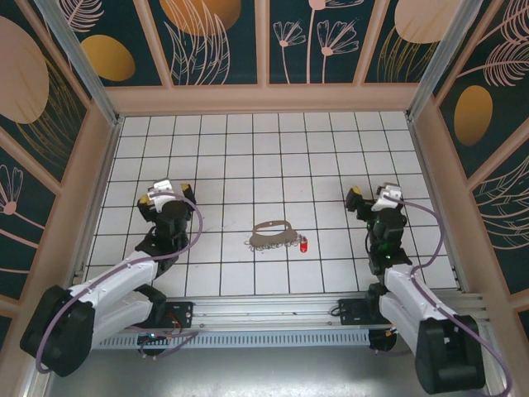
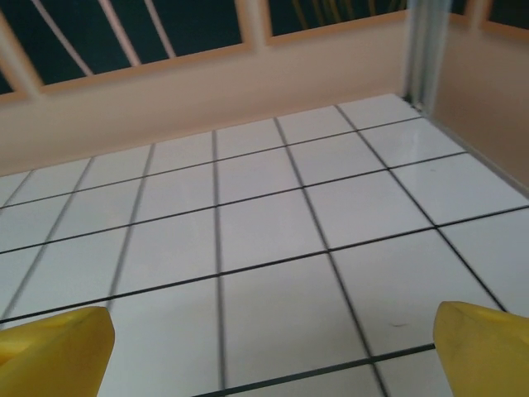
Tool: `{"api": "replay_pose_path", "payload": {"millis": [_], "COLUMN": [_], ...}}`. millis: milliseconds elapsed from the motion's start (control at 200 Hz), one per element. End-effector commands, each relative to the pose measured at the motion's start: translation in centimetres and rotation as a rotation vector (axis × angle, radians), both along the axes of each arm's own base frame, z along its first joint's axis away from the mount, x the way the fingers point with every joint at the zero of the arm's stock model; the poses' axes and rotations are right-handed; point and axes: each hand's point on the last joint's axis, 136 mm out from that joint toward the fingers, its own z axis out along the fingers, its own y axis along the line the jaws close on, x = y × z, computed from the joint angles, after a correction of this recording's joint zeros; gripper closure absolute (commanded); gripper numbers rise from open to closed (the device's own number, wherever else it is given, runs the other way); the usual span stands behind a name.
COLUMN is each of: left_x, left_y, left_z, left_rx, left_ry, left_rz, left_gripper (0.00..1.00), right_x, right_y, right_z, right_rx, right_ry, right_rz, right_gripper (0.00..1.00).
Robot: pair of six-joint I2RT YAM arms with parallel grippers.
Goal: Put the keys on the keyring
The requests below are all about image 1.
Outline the grey metal sheet panel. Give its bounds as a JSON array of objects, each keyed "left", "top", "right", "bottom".
[{"left": 24, "top": 346, "right": 509, "bottom": 397}]

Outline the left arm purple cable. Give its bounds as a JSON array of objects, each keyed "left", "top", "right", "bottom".
[{"left": 36, "top": 190, "right": 204, "bottom": 375}]

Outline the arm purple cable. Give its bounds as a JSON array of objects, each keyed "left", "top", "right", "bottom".
[
  {"left": 36, "top": 190, "right": 204, "bottom": 375},
  {"left": 382, "top": 197, "right": 512, "bottom": 397}
]

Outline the aluminium table side rail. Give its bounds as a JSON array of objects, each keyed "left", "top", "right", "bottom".
[
  {"left": 407, "top": 115, "right": 470, "bottom": 295},
  {"left": 65, "top": 117, "right": 123, "bottom": 301}
]

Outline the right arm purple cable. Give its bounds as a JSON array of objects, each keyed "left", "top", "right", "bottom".
[{"left": 382, "top": 197, "right": 512, "bottom": 397}]

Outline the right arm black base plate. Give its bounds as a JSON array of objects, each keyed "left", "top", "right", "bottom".
[{"left": 337, "top": 296, "right": 384, "bottom": 328}]

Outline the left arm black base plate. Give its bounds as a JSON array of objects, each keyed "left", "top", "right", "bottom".
[{"left": 163, "top": 300, "right": 195, "bottom": 330}]

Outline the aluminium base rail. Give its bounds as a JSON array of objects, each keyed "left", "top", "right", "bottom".
[{"left": 39, "top": 294, "right": 493, "bottom": 332}]

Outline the aluminium frame post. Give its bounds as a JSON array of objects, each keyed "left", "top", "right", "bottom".
[
  {"left": 406, "top": 0, "right": 495, "bottom": 122},
  {"left": 35, "top": 0, "right": 123, "bottom": 127}
]

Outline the slotted grey cable duct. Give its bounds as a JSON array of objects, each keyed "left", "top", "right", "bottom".
[{"left": 93, "top": 329, "right": 371, "bottom": 349}]

